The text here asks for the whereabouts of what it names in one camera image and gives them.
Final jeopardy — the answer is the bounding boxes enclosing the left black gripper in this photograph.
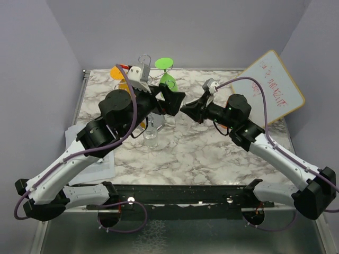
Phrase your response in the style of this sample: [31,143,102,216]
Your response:
[121,81,185,137]

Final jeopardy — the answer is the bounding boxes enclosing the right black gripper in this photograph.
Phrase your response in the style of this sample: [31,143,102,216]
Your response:
[181,92,237,129]

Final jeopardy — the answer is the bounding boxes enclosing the tall clear wine glass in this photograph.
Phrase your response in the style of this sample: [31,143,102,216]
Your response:
[174,111,187,130]

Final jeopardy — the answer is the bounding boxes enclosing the green plastic wine glass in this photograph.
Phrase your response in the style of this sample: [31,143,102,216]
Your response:
[155,57,178,92]

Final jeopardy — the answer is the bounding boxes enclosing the yellow-orange plastic wine glass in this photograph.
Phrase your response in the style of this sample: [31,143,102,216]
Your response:
[110,66,130,93]

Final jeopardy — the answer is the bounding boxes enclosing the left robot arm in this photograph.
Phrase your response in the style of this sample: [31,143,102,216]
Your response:
[15,84,185,221]

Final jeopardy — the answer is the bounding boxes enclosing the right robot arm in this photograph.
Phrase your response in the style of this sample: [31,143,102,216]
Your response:
[180,94,336,220]

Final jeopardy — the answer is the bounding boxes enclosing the chrome wine glass rack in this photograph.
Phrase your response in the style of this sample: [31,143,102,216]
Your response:
[113,54,177,131]

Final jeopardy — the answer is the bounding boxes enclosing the short clear glass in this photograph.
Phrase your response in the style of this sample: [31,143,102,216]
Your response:
[143,126,158,149]

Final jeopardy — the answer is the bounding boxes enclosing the printed paper sheets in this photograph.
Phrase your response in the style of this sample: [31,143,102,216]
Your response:
[65,123,115,186]

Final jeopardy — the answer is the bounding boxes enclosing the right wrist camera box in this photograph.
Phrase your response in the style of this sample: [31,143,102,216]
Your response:
[202,78,219,106]

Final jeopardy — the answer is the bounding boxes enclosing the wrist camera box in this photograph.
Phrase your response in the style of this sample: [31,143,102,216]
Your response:
[202,78,219,106]
[127,63,151,93]

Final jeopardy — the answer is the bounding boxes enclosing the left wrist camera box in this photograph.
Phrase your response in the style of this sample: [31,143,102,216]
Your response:
[127,63,151,93]

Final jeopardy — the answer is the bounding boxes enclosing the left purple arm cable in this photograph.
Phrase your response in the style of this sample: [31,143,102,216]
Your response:
[13,63,139,220]

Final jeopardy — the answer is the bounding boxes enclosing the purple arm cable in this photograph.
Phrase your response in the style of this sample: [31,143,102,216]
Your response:
[13,63,139,220]
[215,76,339,214]

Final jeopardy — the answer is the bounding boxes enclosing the whiteboard with yellow frame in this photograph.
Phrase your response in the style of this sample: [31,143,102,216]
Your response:
[231,50,305,127]

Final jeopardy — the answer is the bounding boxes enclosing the black front mounting rail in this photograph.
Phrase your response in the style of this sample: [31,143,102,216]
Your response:
[84,184,305,220]

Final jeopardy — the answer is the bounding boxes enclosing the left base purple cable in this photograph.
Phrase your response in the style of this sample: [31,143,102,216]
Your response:
[97,201,149,233]

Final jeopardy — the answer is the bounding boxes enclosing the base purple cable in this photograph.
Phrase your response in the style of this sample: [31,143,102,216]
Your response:
[97,201,149,233]
[243,208,297,232]

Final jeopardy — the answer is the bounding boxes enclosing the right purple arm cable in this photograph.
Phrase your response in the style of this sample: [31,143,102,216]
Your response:
[215,76,339,214]

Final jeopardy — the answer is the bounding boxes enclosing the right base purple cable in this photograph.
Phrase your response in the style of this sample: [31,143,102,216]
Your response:
[243,208,297,232]

